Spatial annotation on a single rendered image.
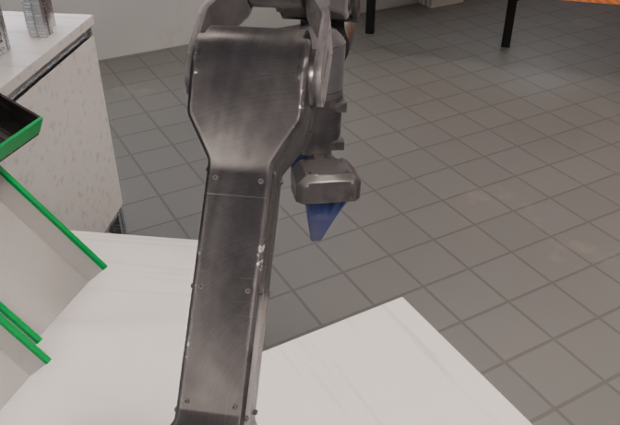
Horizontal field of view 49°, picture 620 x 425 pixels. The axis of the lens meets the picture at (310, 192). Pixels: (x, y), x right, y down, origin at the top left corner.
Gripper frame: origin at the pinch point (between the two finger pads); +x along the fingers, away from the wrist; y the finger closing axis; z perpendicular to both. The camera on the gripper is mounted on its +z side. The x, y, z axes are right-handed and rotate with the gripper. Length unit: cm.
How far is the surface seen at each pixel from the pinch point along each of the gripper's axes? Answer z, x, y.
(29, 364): 29.6, 13.9, 7.6
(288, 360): 1.2, 26.7, -3.5
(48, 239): 29.5, 9.1, -8.5
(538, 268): -108, 100, -119
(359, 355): -8.1, 26.3, -2.7
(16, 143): 29.7, -5.9, -2.7
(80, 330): 28.4, 27.3, -13.9
